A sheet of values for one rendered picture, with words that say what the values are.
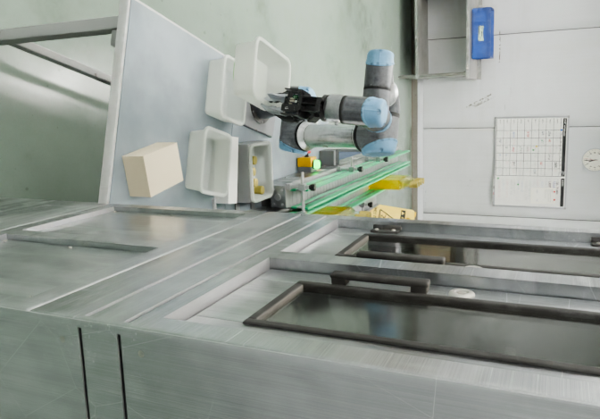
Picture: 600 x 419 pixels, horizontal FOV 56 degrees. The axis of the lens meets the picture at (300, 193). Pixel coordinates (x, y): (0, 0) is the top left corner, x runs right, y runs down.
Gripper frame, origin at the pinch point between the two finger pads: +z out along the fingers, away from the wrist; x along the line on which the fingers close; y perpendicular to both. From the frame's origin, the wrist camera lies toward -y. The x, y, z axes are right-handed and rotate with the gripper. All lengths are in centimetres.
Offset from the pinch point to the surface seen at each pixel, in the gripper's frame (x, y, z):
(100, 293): 42, 78, -22
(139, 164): 23.0, 15.1, 28.3
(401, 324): 38, 70, -63
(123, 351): 46, 87, -34
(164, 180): 26.1, 5.8, 26.1
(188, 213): 33.2, 22.5, 4.2
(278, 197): 27, -64, 23
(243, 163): 16, -43, 29
